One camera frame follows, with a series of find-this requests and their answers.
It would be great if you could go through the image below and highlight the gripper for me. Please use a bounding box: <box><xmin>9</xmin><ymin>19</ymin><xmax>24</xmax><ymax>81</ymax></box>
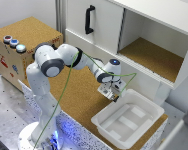
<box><xmin>97</xmin><ymin>80</ymin><xmax>123</xmax><ymax>103</ymax></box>

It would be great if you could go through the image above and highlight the white plastic box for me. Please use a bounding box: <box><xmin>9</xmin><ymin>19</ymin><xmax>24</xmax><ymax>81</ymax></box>
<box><xmin>90</xmin><ymin>88</ymin><xmax>165</xmax><ymax>150</ymax></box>

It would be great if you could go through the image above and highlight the white cabinet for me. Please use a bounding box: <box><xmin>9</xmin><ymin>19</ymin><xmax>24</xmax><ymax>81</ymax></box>
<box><xmin>64</xmin><ymin>0</ymin><xmax>188</xmax><ymax>98</ymax></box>

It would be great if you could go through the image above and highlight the white sliding door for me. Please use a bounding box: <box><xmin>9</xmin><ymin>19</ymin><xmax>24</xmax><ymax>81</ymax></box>
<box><xmin>65</xmin><ymin>0</ymin><xmax>125</xmax><ymax>56</ymax></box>

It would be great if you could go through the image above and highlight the green button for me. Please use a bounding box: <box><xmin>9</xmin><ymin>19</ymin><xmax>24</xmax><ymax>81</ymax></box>
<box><xmin>15</xmin><ymin>43</ymin><xmax>27</xmax><ymax>54</ymax></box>

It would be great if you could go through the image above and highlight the wooden drawer box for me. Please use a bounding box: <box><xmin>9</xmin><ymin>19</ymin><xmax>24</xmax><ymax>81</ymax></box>
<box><xmin>0</xmin><ymin>16</ymin><xmax>65</xmax><ymax>92</ymax></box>

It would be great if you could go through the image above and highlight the blue button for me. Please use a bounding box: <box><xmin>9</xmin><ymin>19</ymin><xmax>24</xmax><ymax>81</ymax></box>
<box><xmin>9</xmin><ymin>38</ymin><xmax>20</xmax><ymax>49</ymax></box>

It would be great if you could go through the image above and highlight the red button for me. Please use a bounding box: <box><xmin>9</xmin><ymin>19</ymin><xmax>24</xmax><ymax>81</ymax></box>
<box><xmin>3</xmin><ymin>35</ymin><xmax>13</xmax><ymax>44</ymax></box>

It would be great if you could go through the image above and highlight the green cable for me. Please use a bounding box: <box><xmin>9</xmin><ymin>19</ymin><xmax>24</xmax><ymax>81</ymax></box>
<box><xmin>32</xmin><ymin>50</ymin><xmax>138</xmax><ymax>150</ymax></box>

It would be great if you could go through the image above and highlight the black door handle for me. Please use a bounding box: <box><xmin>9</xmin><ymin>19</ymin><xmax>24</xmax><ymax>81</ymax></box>
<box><xmin>84</xmin><ymin>4</ymin><xmax>96</xmax><ymax>35</ymax></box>

